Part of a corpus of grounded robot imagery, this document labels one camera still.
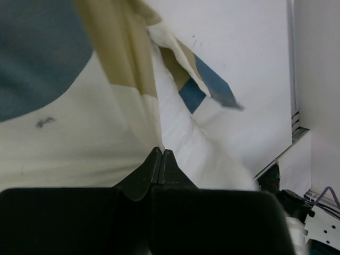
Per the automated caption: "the blue tan white pillowcase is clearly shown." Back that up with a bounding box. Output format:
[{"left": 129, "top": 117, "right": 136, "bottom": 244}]
[{"left": 1, "top": 1, "right": 239, "bottom": 190}]

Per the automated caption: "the white pillow yellow trim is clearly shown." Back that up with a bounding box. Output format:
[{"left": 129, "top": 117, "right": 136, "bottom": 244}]
[{"left": 151, "top": 45, "right": 259, "bottom": 191}]

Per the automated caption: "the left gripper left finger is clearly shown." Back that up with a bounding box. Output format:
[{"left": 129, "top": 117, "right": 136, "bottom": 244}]
[{"left": 1, "top": 148, "right": 162, "bottom": 254}]

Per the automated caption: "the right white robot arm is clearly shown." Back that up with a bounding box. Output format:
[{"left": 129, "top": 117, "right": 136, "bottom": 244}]
[{"left": 276, "top": 190, "right": 339, "bottom": 254}]

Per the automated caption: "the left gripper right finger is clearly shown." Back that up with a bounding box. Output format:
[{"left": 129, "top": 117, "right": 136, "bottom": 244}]
[{"left": 151, "top": 150, "right": 294, "bottom": 254}]

